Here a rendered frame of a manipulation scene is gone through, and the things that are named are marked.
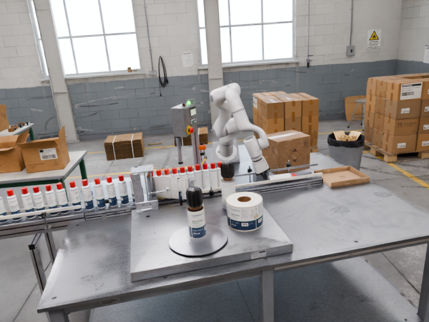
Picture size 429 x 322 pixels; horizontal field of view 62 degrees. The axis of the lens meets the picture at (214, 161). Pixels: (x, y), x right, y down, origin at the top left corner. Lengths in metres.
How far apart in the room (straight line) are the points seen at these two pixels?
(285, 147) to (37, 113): 6.45
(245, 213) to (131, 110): 6.17
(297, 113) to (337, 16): 3.05
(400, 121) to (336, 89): 2.94
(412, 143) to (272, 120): 2.01
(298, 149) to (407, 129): 3.11
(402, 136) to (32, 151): 4.71
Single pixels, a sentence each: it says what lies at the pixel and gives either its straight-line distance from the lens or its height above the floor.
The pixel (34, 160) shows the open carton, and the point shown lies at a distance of 3.80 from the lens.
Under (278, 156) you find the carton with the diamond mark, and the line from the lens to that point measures 2.73.
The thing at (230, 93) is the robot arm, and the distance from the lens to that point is 2.43.
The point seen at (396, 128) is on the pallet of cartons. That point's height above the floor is 0.52.
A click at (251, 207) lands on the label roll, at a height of 1.02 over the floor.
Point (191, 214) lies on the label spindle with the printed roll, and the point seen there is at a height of 1.05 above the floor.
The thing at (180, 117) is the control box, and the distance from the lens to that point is 2.30.
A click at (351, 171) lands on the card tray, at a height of 0.83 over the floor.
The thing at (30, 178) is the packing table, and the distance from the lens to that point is 3.68.
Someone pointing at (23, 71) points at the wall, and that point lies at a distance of 8.35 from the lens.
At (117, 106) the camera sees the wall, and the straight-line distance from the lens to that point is 7.90.
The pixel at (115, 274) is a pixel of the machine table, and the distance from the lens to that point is 1.87.
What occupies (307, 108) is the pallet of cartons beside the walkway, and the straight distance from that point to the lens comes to 5.78.
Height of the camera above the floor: 1.87
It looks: 19 degrees down
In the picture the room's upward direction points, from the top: 4 degrees counter-clockwise
